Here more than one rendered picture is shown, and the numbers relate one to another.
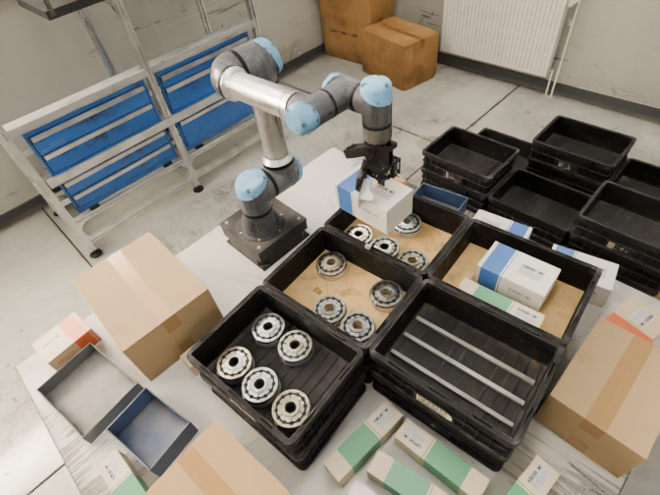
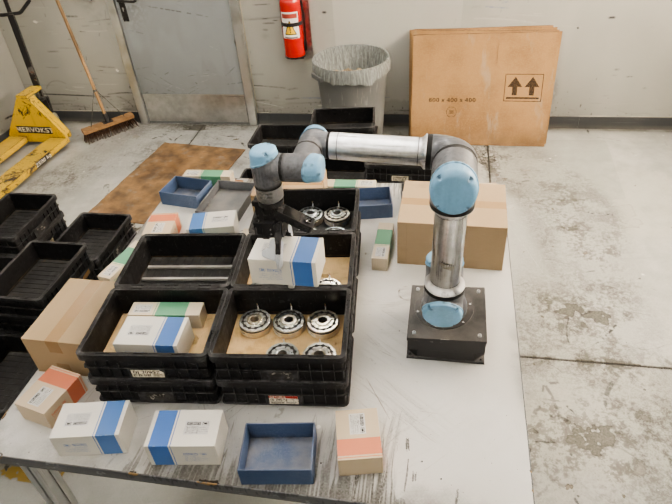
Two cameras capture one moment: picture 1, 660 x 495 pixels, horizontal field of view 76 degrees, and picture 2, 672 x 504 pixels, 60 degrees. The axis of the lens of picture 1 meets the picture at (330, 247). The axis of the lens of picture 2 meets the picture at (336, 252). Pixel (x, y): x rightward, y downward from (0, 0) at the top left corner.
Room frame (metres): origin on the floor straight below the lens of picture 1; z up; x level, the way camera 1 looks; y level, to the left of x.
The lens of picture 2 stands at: (2.10, -0.87, 2.16)
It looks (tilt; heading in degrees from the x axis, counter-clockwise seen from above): 38 degrees down; 142
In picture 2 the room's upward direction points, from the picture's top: 5 degrees counter-clockwise
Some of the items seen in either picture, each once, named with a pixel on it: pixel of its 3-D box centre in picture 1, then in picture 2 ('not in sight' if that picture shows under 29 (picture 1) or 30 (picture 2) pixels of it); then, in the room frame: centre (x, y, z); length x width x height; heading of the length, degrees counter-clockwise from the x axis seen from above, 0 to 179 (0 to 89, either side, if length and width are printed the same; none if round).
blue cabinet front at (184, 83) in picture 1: (217, 91); not in sight; (2.83, 0.60, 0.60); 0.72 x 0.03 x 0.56; 129
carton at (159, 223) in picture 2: not in sight; (162, 230); (0.00, -0.17, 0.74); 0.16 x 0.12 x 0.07; 138
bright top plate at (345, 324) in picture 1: (357, 326); not in sight; (0.66, -0.04, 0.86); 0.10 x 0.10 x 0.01
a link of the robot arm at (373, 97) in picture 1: (375, 102); (266, 166); (0.93, -0.16, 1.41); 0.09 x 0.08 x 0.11; 39
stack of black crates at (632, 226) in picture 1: (620, 250); not in sight; (1.13, -1.30, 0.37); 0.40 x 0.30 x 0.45; 39
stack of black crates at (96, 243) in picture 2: not in sight; (98, 260); (-0.62, -0.34, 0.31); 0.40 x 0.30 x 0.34; 129
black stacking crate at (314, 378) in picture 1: (277, 363); (307, 222); (0.57, 0.20, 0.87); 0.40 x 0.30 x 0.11; 45
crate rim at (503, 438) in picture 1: (464, 351); (183, 261); (0.50, -0.30, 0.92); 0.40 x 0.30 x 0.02; 45
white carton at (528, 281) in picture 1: (515, 276); (155, 340); (0.73, -0.54, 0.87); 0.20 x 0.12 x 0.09; 43
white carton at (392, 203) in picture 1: (373, 197); (287, 260); (0.94, -0.15, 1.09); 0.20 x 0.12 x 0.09; 39
